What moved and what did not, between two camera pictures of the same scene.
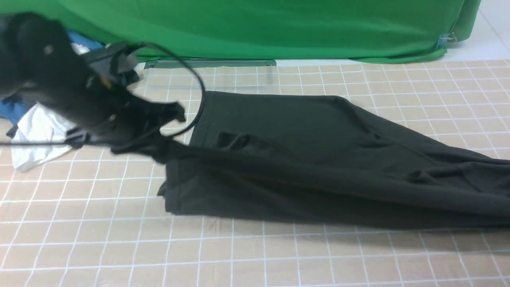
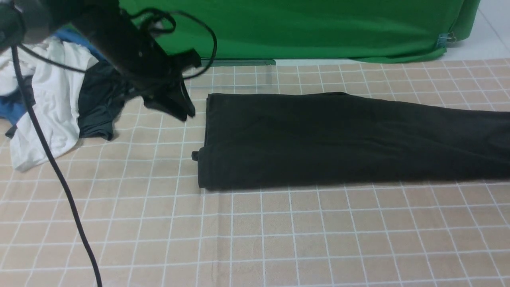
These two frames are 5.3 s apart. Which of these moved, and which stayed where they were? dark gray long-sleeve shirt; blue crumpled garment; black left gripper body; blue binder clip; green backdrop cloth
Moved: dark gray long-sleeve shirt; black left gripper body
Stayed: blue binder clip; blue crumpled garment; green backdrop cloth
